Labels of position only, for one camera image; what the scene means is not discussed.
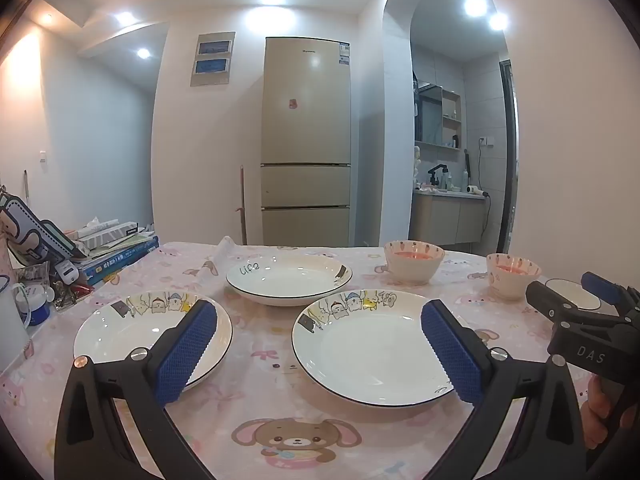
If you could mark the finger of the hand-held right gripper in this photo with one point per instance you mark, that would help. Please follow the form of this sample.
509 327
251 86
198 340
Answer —
550 302
602 285

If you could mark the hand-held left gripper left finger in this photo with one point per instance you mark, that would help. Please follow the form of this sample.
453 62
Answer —
187 355

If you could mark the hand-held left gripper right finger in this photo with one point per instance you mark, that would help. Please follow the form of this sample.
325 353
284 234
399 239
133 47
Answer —
452 355

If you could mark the white black-rimmed bowl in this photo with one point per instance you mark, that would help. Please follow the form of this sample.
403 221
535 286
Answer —
575 292

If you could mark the pink strawberry bowl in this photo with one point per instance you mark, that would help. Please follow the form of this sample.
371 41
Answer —
505 285
412 270

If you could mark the person's right hand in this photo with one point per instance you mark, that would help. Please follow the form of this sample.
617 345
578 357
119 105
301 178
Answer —
595 410

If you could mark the white cartoon-rimmed plate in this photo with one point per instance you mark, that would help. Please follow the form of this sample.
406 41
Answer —
370 355
125 340

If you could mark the pink cartoon bunny tablecloth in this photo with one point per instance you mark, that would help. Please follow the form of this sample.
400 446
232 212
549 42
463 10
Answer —
260 360

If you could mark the white plate with handwriting mark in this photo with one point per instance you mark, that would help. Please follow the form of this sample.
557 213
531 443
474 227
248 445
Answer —
285 280

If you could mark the bathroom vanity cabinet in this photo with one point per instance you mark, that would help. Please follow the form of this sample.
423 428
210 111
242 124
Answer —
450 220

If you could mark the white hair dryer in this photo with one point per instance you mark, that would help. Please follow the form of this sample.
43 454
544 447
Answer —
472 188

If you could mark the striped grey tissue box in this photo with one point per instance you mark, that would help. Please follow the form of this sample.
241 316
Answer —
107 232

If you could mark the black faucet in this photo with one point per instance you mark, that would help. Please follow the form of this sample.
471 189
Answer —
436 175

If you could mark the cartoon printed bag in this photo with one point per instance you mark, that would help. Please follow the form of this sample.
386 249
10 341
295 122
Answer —
35 232

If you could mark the bathroom mirror cabinet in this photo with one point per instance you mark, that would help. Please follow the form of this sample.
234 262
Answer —
432 115

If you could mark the beige three-door refrigerator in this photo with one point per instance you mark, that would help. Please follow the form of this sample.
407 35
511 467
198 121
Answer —
305 135

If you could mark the pink fridge sticker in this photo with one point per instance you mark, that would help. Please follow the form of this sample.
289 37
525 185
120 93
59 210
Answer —
293 104

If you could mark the black door frame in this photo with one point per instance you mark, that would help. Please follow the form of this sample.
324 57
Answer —
510 160

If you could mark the wall electrical panel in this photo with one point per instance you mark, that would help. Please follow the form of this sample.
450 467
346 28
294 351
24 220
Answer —
212 75

